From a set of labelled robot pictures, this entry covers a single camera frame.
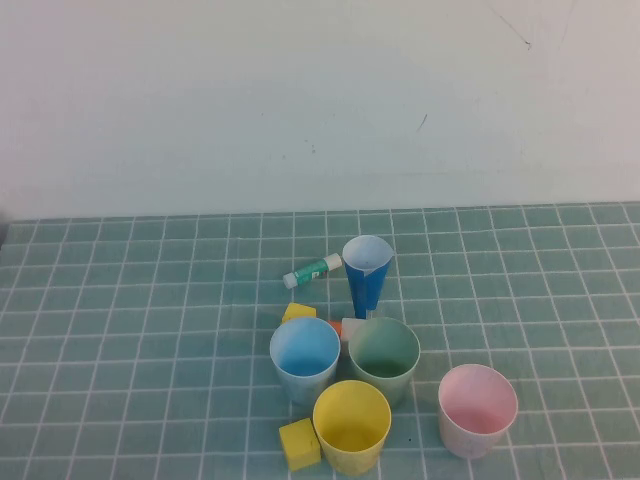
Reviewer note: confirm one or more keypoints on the blue paper cone cup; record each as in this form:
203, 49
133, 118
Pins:
365, 290

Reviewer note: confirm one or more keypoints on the blue plastic cup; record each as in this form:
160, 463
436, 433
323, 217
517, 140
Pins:
305, 350

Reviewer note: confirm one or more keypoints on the green white glue stick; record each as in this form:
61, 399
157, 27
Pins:
310, 272

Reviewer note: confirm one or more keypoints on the pink plastic cup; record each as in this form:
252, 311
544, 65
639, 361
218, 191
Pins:
475, 400

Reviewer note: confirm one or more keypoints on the yellow foam cube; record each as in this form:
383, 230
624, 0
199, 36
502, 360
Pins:
300, 445
297, 312

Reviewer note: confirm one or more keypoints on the white foam cube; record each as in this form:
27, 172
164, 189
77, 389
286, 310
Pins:
349, 330

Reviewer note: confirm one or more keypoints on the green plastic cup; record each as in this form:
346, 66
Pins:
385, 345

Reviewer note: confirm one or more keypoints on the green checked tablecloth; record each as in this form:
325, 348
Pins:
150, 350

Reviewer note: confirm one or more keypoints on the yellow plastic cup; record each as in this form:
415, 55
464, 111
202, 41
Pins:
350, 415

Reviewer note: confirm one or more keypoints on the orange foam cube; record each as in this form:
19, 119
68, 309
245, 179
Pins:
335, 327

